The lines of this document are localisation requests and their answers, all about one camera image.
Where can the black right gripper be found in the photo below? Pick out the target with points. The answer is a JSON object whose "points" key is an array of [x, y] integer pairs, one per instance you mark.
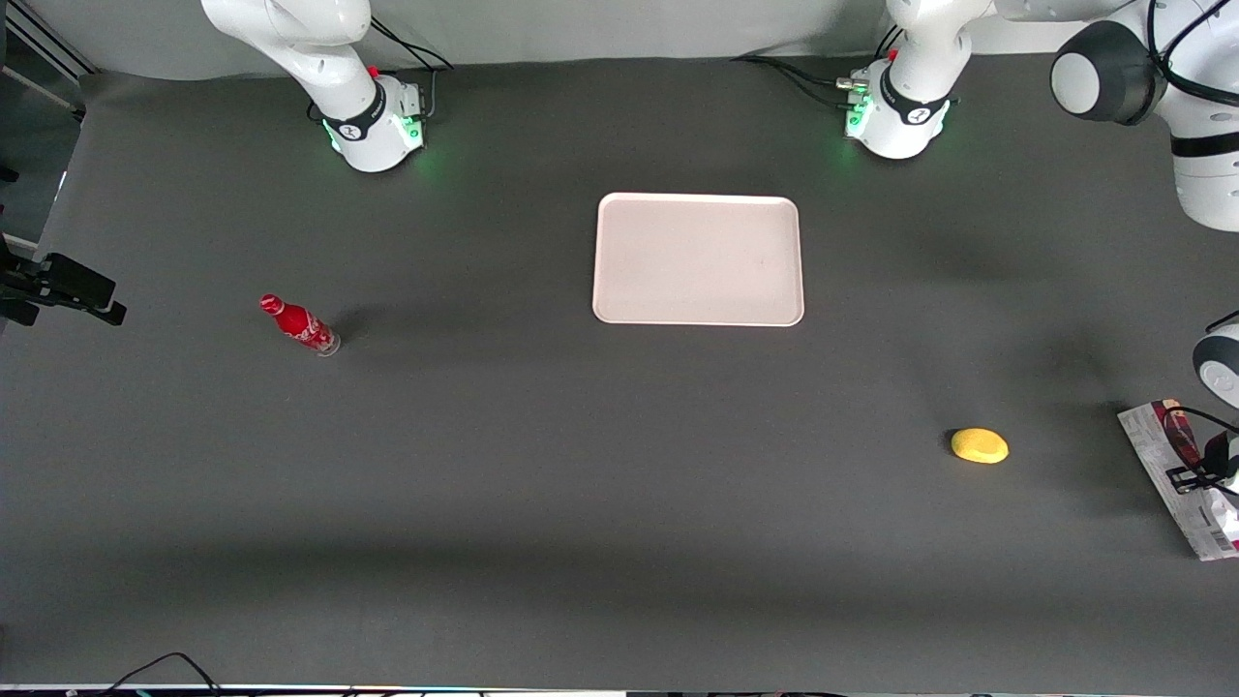
{"points": [[29, 282]]}

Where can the red cookie box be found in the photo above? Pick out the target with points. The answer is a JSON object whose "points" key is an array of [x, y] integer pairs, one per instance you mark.
{"points": [[1150, 436]]}

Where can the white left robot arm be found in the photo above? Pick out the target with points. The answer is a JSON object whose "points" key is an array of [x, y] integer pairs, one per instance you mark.
{"points": [[910, 77]]}

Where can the pale pink rectangular tray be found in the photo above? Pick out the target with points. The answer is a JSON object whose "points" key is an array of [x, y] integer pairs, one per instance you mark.
{"points": [[697, 259]]}

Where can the red cola bottle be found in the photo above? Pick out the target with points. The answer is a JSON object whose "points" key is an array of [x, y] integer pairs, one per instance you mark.
{"points": [[300, 325]]}

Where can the yellow lemon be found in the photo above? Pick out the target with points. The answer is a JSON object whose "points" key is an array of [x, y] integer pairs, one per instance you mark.
{"points": [[980, 446]]}

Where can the aluminium frame rail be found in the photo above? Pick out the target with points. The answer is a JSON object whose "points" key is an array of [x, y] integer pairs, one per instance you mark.
{"points": [[48, 44]]}

